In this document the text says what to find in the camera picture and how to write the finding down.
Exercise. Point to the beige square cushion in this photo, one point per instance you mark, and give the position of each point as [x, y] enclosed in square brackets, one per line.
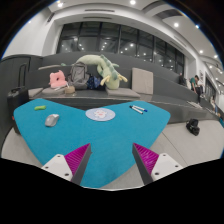
[142, 81]

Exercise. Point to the small green toy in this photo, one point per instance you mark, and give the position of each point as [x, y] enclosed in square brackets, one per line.
[40, 108]

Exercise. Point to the blue capped marker pen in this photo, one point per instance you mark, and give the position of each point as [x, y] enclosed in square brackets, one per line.
[145, 110]

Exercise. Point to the grey computer mouse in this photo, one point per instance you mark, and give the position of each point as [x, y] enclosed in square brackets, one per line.
[51, 120]

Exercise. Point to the grey seat cushion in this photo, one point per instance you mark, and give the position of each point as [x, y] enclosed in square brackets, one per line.
[122, 92]

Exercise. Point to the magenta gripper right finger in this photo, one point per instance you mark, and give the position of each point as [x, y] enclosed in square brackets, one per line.
[153, 166]

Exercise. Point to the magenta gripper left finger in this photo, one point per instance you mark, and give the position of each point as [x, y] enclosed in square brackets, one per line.
[71, 166]

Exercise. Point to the green dragon plush toy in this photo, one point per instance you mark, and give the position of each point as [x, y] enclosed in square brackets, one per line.
[106, 69]

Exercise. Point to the black bag on floor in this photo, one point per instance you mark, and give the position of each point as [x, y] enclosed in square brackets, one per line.
[192, 126]

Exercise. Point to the round white mouse pad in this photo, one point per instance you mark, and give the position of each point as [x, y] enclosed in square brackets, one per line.
[100, 114]

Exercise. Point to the small tan pouch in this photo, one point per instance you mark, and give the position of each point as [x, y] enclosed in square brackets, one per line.
[69, 90]

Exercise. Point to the person in green shirt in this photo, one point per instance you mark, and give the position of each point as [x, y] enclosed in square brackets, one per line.
[195, 88]

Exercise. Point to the dark blue bag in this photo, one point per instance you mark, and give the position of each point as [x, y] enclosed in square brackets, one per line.
[93, 82]

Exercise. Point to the pink plush toy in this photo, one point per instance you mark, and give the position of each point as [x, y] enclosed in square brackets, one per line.
[57, 79]

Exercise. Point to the grey backpack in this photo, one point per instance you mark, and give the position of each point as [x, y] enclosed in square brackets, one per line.
[78, 76]

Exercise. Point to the blue table cover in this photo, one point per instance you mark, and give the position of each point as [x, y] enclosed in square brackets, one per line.
[111, 141]

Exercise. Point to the black capped marker pen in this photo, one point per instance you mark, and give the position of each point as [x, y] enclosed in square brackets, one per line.
[136, 109]

